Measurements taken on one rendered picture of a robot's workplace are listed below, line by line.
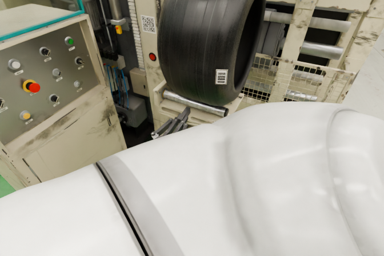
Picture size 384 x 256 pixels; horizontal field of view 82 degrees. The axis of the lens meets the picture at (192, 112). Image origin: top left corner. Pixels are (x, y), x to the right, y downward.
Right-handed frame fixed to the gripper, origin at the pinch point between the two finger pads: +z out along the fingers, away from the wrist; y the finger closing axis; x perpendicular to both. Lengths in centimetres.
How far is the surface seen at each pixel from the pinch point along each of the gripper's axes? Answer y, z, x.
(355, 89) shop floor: -111, 226, 134
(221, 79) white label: -10.3, 10.4, -12.6
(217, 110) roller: -6.2, 18.4, 12.8
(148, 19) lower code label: 32.4, 30.3, -18.8
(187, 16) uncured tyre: 4.4, 15.8, -30.2
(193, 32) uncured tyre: 1.0, 13.1, -26.6
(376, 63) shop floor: -143, 320, 148
